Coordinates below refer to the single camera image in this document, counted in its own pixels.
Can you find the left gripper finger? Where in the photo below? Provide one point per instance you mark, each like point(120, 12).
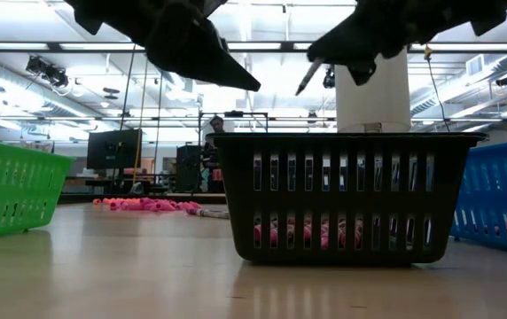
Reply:
point(191, 49)

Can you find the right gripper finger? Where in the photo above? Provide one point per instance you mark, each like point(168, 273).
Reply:
point(362, 71)
point(368, 40)

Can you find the gray crayon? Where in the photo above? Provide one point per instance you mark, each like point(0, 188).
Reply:
point(309, 77)
point(211, 214)

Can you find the pink crayon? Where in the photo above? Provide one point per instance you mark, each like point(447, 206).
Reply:
point(258, 233)

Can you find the black ceiling spotlight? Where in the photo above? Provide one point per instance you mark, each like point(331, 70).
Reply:
point(329, 79)

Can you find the white lamp with wooden base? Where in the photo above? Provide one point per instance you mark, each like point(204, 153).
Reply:
point(377, 102)

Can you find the ceiling air vent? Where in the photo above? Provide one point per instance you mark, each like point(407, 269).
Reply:
point(475, 65)

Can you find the person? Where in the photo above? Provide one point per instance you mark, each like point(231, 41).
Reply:
point(216, 126)

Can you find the black ceiling light cluster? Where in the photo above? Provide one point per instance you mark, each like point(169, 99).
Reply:
point(49, 73)

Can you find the black cabinet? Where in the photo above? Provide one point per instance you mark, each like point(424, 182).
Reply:
point(188, 168)

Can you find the black monitor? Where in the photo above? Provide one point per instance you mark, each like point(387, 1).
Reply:
point(114, 148)

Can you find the black plastic basket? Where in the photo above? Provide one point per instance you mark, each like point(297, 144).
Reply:
point(346, 199)

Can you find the blue plastic basket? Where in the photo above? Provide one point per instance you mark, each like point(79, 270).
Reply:
point(501, 150)

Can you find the green plastic basket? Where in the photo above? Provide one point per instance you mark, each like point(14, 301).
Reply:
point(14, 168)

